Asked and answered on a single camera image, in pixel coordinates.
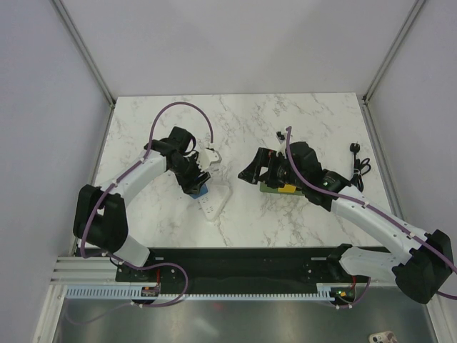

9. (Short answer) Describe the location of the left aluminium frame post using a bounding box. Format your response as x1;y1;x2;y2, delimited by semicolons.
49;0;116;109

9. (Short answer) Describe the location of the white cable duct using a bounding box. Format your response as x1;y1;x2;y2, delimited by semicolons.
65;285;334;302

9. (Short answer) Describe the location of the white power strip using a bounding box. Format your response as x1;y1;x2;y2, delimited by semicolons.
197;184;231;222

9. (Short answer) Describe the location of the black power strip cord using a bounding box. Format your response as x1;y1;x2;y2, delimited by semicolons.
348;142;372;190

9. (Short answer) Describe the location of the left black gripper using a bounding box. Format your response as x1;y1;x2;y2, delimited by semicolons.
170;152;211;196

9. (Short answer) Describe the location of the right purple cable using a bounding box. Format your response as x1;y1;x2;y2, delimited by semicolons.
285;126;457;299

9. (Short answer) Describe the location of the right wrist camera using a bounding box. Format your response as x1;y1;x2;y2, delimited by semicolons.
276;129;288;156

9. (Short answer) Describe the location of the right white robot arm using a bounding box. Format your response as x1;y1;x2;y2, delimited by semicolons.
238;141;455;304

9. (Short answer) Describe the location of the right aluminium frame post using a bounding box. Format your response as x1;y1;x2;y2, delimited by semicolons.
361;0;428;106

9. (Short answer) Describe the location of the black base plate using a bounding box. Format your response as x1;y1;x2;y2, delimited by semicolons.
114;246;393;296

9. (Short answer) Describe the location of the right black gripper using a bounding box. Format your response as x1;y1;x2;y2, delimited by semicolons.
238;147;306;189

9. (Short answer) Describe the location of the aluminium frame post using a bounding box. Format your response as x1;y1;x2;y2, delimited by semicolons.
49;0;116;109
361;0;428;106

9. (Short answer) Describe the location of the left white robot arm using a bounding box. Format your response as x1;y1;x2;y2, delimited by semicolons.
73;126;210;281

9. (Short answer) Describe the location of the purple cable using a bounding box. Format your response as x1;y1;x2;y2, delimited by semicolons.
79;101;216;259
285;126;457;299

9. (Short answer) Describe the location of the green power strip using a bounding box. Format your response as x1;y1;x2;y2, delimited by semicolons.
259;183;303;196

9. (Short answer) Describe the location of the yellow cube adapter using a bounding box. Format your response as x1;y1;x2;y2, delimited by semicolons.
278;184;296;194

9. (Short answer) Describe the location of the blue cube adapter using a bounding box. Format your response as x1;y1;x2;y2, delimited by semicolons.
190;184;209;199

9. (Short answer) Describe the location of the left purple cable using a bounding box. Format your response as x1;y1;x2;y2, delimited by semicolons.
79;101;216;259

